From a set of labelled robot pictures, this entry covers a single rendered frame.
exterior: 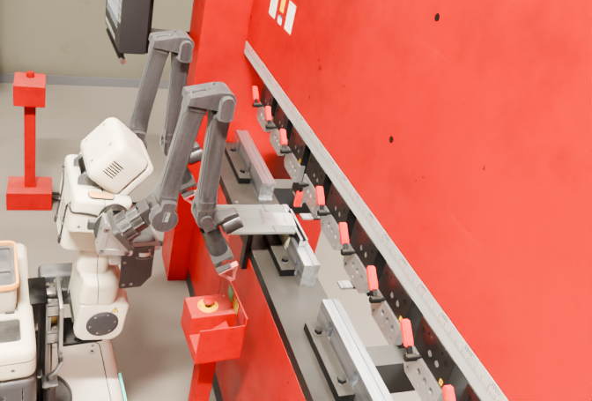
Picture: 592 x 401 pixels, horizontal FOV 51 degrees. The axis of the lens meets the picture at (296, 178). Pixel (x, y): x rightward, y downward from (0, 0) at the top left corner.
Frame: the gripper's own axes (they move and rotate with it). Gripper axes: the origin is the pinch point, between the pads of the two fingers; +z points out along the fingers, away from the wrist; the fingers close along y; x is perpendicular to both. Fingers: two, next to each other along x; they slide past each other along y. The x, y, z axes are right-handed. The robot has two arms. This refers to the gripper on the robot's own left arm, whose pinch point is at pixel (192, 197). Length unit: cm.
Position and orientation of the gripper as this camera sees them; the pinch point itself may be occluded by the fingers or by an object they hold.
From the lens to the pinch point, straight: 235.1
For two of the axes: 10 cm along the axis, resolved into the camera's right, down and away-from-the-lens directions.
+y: -3.9, -5.1, 7.6
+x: -8.9, 4.1, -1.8
